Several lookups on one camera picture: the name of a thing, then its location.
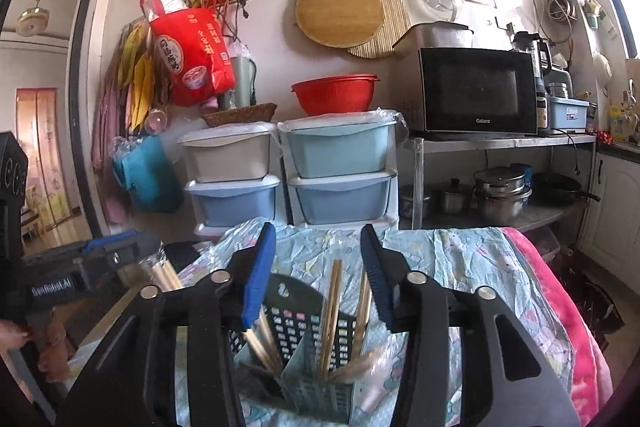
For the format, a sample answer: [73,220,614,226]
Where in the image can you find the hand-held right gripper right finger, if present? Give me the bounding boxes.
[360,223,582,427]

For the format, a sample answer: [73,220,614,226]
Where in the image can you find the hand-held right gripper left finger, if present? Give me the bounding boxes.
[55,222,278,427]

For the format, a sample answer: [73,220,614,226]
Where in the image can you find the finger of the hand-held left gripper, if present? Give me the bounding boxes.
[22,231,142,279]
[85,252,147,294]

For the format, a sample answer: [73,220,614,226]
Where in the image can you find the green plastic utensil basket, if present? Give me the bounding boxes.
[227,274,375,426]

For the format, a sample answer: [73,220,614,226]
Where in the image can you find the group of wooden chopsticks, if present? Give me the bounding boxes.
[242,259,385,384]

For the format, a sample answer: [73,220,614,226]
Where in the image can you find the person's left hand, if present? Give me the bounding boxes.
[0,320,33,350]

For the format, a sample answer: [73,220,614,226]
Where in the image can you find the printed blanket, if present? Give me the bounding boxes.
[175,219,576,427]

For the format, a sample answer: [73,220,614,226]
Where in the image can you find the blue hanging bag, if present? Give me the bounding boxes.
[112,134,184,214]

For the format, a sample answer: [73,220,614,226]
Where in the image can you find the steel pot with lid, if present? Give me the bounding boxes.
[400,184,434,221]

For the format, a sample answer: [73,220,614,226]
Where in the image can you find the pink hanging cloth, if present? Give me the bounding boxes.
[92,87,132,224]

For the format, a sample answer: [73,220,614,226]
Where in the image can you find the white and blue drawer tower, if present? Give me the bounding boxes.
[177,122,284,242]

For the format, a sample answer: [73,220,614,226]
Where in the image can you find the small steel pot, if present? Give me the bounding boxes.
[433,178,474,214]

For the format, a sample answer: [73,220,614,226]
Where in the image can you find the light blue drawer tower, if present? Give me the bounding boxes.
[277,109,401,231]

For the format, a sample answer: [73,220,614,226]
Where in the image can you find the stacked steel pots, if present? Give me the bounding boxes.
[472,166,534,224]

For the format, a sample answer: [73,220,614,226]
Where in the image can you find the brown woven basket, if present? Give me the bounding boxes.
[201,102,279,128]

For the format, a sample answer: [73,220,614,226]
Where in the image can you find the yellow hanging bags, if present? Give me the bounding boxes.
[117,19,154,134]

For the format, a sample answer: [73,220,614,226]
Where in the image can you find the metal kitchen shelf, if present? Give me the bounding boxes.
[400,132,599,234]

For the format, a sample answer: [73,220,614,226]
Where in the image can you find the red plastic colander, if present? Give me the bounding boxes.
[291,74,382,117]

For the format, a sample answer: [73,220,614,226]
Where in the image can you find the pink blanket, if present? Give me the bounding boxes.
[502,227,616,427]

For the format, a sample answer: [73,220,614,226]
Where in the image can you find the pale green jug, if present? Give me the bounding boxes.
[230,56,259,108]

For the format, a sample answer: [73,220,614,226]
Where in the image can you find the ceiling lamp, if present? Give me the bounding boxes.
[14,0,51,37]

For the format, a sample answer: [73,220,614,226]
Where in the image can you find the black frying pan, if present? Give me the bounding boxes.
[532,172,601,208]

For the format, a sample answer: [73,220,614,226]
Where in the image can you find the red shopping bag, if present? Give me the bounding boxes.
[139,0,237,108]

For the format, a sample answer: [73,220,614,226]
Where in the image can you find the black microwave oven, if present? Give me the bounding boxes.
[417,47,541,140]

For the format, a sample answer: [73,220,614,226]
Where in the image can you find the dark bag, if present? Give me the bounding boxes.
[554,256,627,354]

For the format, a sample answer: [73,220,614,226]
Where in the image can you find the white kitchen cabinet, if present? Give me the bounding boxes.
[580,147,640,269]

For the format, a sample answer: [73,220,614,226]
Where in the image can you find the silver metal container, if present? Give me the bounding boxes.
[392,21,475,50]

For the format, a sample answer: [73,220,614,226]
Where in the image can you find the round bamboo mat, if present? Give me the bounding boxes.
[347,0,405,59]

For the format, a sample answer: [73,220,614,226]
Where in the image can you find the black blender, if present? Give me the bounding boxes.
[510,30,554,136]

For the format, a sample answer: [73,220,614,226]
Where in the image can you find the blue dish box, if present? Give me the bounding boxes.
[549,97,597,134]

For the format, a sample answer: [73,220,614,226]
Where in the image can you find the round wooden cutting board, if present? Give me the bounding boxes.
[294,0,386,48]

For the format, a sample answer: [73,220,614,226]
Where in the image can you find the bottles on counter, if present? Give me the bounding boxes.
[607,79,640,144]

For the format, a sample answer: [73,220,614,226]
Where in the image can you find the dark door frame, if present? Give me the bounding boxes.
[0,0,122,253]

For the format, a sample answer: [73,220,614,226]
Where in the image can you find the coiled metal hose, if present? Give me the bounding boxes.
[547,0,581,26]

